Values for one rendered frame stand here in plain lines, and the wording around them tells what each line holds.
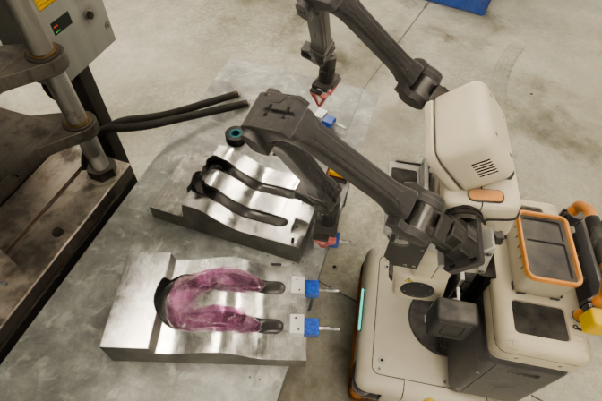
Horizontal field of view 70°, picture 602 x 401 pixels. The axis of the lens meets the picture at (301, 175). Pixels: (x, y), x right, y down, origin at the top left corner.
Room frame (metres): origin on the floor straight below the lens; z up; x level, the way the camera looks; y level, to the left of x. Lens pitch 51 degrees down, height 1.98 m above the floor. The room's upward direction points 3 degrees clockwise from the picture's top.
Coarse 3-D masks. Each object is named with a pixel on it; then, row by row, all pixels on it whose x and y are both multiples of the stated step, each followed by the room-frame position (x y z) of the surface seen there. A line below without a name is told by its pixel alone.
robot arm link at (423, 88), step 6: (420, 78) 0.93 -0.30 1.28; (426, 78) 0.93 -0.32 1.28; (414, 84) 0.92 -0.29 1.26; (420, 84) 0.92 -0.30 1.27; (426, 84) 0.92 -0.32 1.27; (432, 84) 0.92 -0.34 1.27; (438, 84) 0.92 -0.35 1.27; (414, 90) 0.90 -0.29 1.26; (420, 90) 0.90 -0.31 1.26; (426, 90) 0.91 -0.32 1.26; (432, 90) 0.92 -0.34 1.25; (438, 90) 0.91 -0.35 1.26; (444, 90) 0.91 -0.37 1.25; (426, 96) 0.90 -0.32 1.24; (432, 96) 0.89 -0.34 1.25; (438, 96) 0.90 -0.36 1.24
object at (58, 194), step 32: (64, 160) 1.00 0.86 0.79; (32, 192) 0.85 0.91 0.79; (64, 192) 0.85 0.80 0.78; (96, 192) 0.86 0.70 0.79; (0, 224) 0.72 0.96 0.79; (32, 224) 0.74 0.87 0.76; (64, 224) 0.73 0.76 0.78; (32, 256) 0.61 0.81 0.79; (64, 256) 0.63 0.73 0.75; (0, 288) 0.50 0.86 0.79; (32, 288) 0.51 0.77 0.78; (0, 320) 0.41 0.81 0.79
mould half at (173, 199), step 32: (192, 160) 0.96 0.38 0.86; (160, 192) 0.82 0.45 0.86; (192, 192) 0.77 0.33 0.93; (224, 192) 0.79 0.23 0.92; (256, 192) 0.82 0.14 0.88; (192, 224) 0.72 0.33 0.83; (224, 224) 0.69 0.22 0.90; (256, 224) 0.70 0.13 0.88; (288, 224) 0.70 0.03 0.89; (288, 256) 0.63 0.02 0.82
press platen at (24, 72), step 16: (0, 48) 0.96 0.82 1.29; (16, 48) 0.96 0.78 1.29; (0, 64) 0.88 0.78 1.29; (16, 64) 0.89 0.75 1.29; (32, 64) 0.90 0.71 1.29; (48, 64) 0.91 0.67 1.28; (64, 64) 0.94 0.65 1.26; (0, 80) 0.84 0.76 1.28; (16, 80) 0.86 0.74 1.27; (32, 80) 0.88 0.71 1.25
